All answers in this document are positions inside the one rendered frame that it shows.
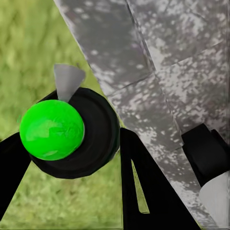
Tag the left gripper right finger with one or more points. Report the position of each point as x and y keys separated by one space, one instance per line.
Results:
x=167 y=211

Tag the insectifuge atomizer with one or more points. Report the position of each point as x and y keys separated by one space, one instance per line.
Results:
x=72 y=132

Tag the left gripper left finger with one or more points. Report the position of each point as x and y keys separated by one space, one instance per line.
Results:
x=14 y=161

